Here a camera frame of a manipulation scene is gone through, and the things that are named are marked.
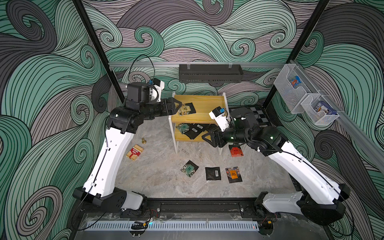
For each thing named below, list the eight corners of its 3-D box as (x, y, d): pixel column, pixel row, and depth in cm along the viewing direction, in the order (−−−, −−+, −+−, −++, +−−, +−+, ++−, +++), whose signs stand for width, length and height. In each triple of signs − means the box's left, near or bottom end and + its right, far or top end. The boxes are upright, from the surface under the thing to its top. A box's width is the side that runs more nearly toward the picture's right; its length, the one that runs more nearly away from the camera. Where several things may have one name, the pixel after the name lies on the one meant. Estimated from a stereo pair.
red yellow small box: (126, 156, 94) (125, 154, 93) (136, 145, 100) (136, 143, 98) (134, 161, 92) (133, 159, 91) (144, 149, 98) (143, 147, 96)
